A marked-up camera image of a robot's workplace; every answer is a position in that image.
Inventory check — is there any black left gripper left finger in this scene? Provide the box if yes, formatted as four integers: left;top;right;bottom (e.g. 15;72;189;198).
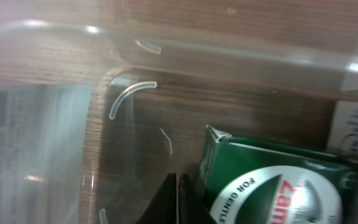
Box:
136;173;177;224

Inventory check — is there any clear plastic container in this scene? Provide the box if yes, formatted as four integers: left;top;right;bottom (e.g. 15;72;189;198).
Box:
0;20;358;223

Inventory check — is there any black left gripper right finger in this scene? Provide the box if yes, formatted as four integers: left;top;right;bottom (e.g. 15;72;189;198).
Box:
178;174;216;224

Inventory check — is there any white plaster box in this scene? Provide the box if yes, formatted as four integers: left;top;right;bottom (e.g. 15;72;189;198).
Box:
328;101;358;156

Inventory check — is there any green balm box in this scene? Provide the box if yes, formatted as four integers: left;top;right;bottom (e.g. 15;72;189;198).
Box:
199;126;358;224

